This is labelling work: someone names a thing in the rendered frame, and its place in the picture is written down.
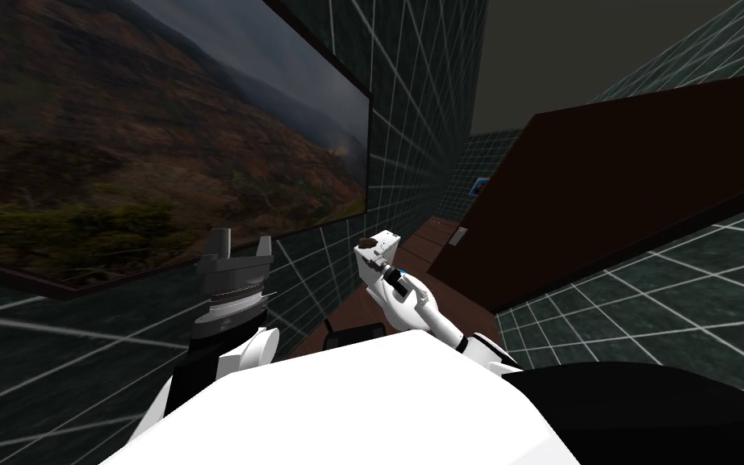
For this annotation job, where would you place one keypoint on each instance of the dark brown door leaf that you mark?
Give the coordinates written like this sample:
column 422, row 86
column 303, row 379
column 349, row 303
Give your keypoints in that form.
column 604, row 187

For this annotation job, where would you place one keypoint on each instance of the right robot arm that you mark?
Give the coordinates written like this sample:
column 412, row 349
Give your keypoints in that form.
column 636, row 413

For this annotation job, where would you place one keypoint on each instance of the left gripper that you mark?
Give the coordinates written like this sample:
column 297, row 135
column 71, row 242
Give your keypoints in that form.
column 235, row 271

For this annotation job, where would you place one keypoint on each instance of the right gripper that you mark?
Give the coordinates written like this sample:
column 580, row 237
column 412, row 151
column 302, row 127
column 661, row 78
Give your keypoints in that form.
column 375, row 255

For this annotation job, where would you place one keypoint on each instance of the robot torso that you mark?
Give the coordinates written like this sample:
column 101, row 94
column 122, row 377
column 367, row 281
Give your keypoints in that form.
column 359, row 407

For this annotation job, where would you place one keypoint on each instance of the small blue wall picture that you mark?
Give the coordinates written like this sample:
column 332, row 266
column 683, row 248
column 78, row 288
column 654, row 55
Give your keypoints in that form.
column 480, row 186

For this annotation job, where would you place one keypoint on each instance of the framed landscape wall picture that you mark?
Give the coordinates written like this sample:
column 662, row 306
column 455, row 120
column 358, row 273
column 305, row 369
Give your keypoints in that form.
column 152, row 129

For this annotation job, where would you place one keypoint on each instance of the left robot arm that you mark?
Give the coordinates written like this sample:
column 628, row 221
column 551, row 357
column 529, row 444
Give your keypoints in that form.
column 230, row 336

